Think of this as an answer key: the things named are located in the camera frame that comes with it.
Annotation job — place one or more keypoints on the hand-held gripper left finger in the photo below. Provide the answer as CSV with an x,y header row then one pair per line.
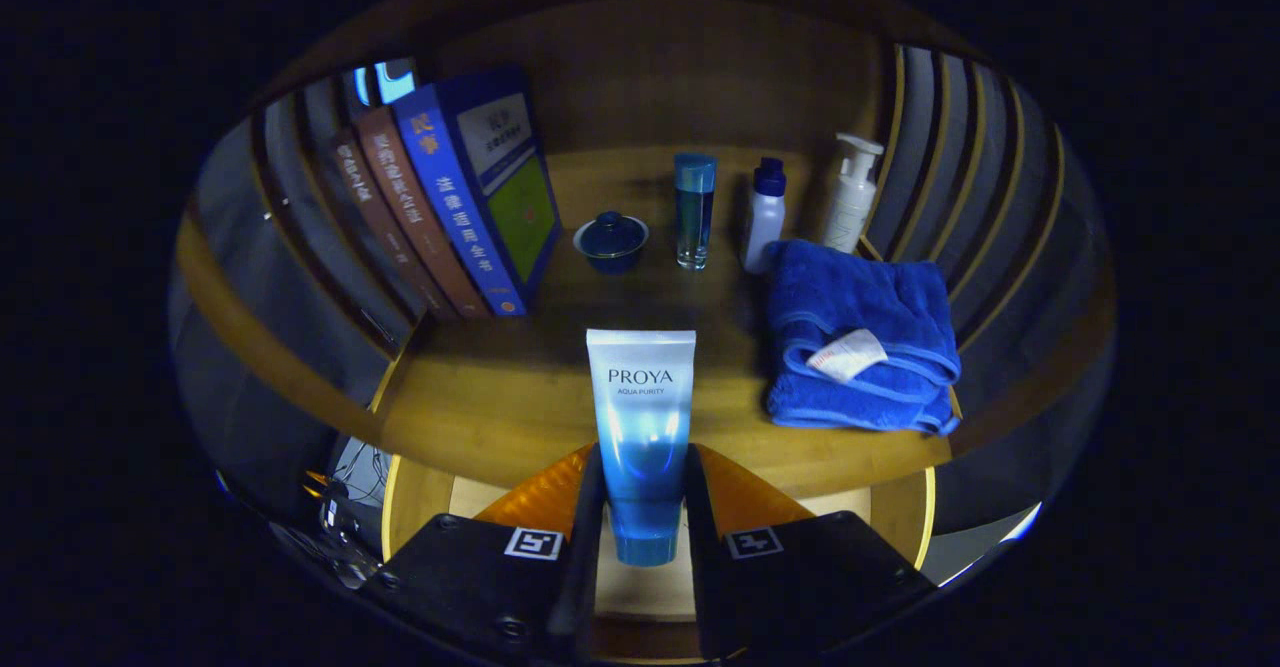
x,y
588,547

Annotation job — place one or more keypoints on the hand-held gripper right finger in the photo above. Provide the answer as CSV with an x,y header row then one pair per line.
x,y
700,567

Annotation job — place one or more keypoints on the blue and white cosmetic tube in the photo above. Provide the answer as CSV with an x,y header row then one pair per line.
x,y
640,417

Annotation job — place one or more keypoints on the wooden countertop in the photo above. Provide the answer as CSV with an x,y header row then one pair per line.
x,y
500,397

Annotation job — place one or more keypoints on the wooden cabinet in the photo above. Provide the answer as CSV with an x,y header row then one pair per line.
x,y
640,87

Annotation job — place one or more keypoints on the dark blue lidded teacup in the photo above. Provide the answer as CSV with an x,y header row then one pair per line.
x,y
610,239

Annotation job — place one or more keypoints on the folded blue towel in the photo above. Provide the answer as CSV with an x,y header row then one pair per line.
x,y
860,297

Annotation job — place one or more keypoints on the white bottle with blue cap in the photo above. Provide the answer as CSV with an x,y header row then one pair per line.
x,y
764,222

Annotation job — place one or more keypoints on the blue glass bottle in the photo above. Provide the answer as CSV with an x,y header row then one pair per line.
x,y
694,212

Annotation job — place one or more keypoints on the thick blue book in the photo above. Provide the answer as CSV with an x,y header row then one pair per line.
x,y
460,207

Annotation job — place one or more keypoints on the reddish brown book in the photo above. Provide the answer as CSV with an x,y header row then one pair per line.
x,y
415,217

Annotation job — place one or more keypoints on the dark brown book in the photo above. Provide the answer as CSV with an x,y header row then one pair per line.
x,y
385,232

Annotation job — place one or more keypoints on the white pump bottle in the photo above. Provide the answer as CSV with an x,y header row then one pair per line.
x,y
850,202

